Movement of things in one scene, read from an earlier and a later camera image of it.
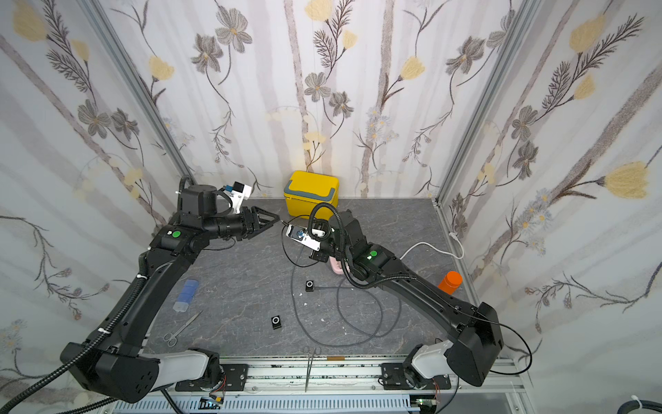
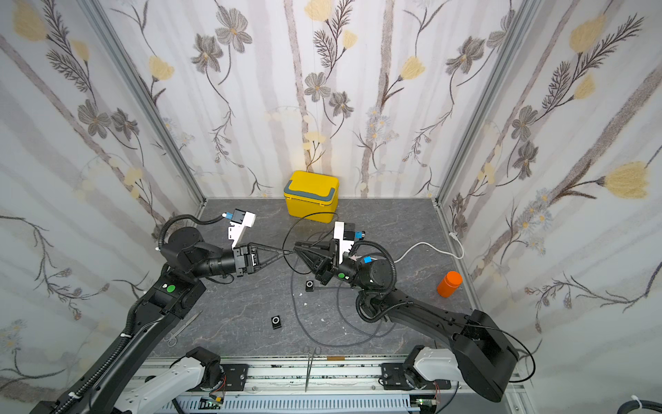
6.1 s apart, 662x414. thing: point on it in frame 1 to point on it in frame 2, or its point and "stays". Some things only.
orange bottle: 451,282 stays
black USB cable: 285,224 to 308,272
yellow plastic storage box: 304,190 stays
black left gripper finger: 277,220 to 280,254
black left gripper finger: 259,214 to 254,248
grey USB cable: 333,287 stays
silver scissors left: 171,338 stays
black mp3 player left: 276,322 stays
